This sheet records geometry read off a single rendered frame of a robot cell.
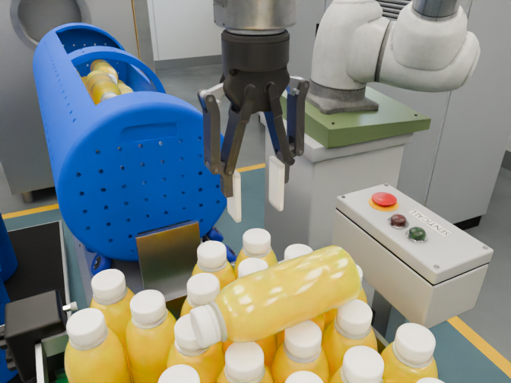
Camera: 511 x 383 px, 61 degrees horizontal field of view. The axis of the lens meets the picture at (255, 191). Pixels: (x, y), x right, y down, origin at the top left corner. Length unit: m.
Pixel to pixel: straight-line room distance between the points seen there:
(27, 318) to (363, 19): 0.93
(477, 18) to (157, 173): 1.72
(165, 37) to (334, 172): 5.00
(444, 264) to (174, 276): 0.41
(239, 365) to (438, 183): 2.03
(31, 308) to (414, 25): 0.93
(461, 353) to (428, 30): 1.36
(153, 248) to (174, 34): 5.42
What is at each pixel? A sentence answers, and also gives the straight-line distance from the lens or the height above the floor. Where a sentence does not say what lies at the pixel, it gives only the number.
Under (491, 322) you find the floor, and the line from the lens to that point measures 2.23.
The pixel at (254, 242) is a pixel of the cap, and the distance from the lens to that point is 0.60.
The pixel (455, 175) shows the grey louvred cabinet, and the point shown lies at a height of 0.40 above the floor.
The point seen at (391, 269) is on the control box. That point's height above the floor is 1.06.
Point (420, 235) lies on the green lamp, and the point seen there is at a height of 1.11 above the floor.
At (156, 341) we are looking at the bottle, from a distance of 0.53.
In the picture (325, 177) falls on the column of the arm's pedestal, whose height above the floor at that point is 0.90.
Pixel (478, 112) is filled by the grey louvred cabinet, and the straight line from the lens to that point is 2.38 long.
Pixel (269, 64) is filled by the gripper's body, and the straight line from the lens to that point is 0.47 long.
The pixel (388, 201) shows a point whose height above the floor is 1.11.
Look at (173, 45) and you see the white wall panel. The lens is 6.04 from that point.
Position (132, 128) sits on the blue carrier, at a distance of 0.67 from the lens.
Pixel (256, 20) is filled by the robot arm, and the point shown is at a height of 1.37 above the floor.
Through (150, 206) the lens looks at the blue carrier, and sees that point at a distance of 0.72.
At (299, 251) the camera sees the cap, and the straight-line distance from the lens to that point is 0.58.
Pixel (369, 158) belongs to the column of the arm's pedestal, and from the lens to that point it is 1.22.
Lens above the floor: 1.43
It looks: 29 degrees down
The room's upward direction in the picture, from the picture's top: straight up
